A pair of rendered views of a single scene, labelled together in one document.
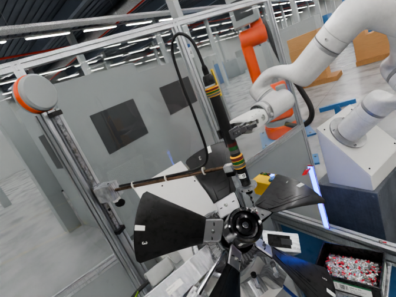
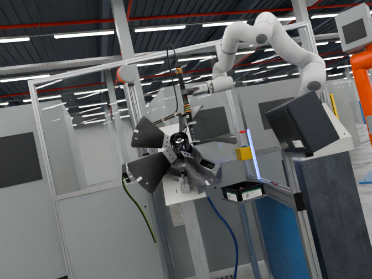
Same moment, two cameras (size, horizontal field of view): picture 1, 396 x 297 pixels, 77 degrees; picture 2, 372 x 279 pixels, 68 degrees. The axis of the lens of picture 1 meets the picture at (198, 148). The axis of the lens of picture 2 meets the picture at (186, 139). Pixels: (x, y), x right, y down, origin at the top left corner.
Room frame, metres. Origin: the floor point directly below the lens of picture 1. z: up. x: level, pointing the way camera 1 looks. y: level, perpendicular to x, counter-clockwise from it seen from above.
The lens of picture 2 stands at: (-0.80, -0.86, 1.15)
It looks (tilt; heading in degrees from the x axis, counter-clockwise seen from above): 2 degrees up; 27
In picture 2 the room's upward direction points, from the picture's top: 13 degrees counter-clockwise
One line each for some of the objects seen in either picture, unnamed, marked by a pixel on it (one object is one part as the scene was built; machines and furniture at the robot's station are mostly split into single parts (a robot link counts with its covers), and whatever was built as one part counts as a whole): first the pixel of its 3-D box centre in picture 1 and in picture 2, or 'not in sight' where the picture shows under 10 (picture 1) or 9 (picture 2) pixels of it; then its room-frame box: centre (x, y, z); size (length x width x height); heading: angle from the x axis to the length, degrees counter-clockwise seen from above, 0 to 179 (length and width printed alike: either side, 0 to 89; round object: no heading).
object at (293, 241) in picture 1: (274, 244); (208, 170); (0.84, -0.14, 0.98); 0.20 x 0.16 x 0.20; 28
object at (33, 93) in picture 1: (36, 93); (126, 75); (1.11, 0.53, 1.88); 0.17 x 0.15 x 0.16; 118
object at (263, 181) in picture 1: (269, 185); (244, 153); (1.22, -0.29, 1.02); 0.16 x 0.10 x 0.11; 28
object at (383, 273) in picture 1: (349, 269); (242, 191); (0.73, -0.36, 0.85); 0.22 x 0.17 x 0.07; 44
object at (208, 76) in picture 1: (228, 134); (184, 93); (0.79, -0.11, 1.50); 0.04 x 0.04 x 0.46
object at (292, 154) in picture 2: not in sight; (295, 152); (0.40, -0.73, 1.04); 0.24 x 0.03 x 0.03; 28
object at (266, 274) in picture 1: (271, 276); (199, 185); (0.77, -0.08, 0.91); 0.12 x 0.08 x 0.12; 28
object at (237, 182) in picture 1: (240, 175); (188, 117); (0.79, -0.10, 1.35); 0.09 x 0.07 x 0.10; 63
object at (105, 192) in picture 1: (107, 191); not in sight; (1.07, 0.45, 1.39); 0.10 x 0.07 x 0.08; 63
